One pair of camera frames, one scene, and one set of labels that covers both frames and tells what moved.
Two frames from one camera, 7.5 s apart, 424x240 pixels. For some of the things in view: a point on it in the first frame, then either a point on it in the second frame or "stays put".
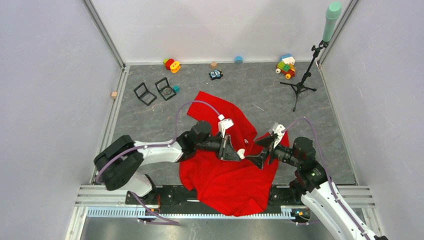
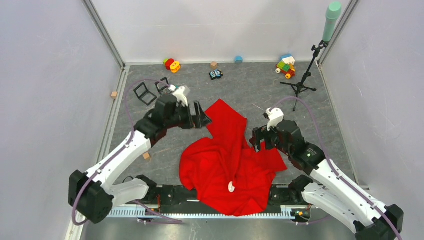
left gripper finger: (230, 154) -> (201, 117)
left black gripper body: (222, 147) -> (186, 121)
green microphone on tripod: (333, 12) stays put
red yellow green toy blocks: (171, 64) stays put
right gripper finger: (259, 160) -> (256, 140)
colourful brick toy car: (286, 66) stays put
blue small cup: (238, 59) stays put
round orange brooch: (240, 152) -> (231, 187)
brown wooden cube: (213, 65) stays put
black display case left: (144, 94) stays put
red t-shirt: (238, 188) stays put
